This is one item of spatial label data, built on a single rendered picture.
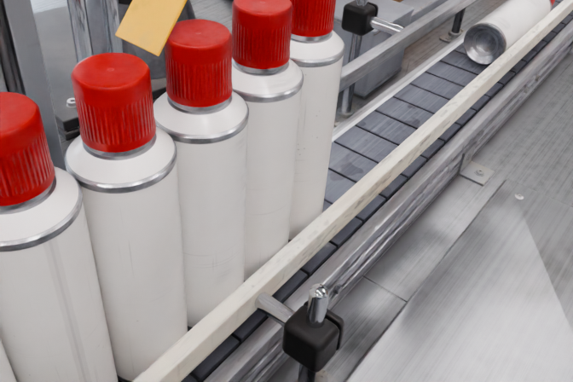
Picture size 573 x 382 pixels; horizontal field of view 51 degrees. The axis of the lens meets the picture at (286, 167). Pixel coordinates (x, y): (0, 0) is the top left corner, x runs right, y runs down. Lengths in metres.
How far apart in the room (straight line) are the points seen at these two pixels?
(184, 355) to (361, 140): 0.31
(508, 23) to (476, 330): 0.43
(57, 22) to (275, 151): 0.57
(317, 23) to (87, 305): 0.21
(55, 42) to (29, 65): 0.42
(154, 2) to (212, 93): 0.05
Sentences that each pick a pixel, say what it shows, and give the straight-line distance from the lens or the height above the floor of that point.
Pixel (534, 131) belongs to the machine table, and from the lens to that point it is 0.77.
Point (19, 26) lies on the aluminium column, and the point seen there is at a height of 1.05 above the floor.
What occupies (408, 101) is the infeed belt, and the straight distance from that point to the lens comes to 0.66.
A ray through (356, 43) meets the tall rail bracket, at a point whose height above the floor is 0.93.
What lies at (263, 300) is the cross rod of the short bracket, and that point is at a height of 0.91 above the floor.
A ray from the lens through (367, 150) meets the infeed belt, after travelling 0.58.
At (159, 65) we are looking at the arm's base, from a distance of 0.72.
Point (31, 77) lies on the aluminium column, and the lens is 0.41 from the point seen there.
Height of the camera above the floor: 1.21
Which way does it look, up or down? 38 degrees down
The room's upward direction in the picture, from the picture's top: 5 degrees clockwise
